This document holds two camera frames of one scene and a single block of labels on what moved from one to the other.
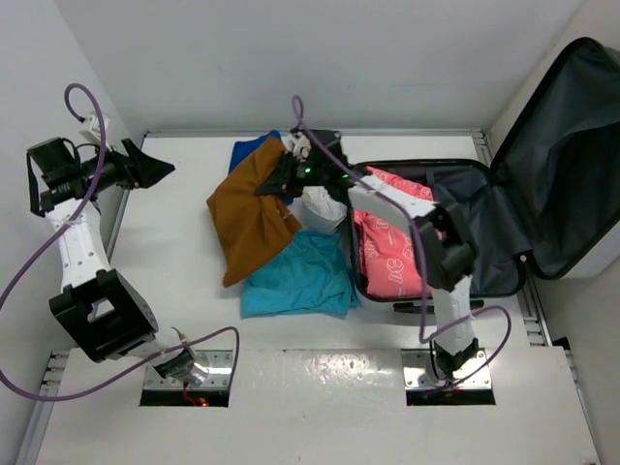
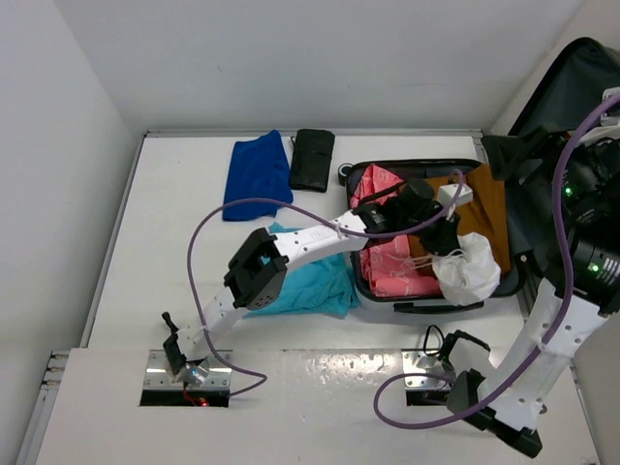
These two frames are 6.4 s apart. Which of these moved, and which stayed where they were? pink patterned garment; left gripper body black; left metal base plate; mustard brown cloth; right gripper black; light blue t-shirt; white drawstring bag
Moved: right gripper black; left gripper body black; white drawstring bag; mustard brown cloth
Stayed: pink patterned garment; left metal base plate; light blue t-shirt
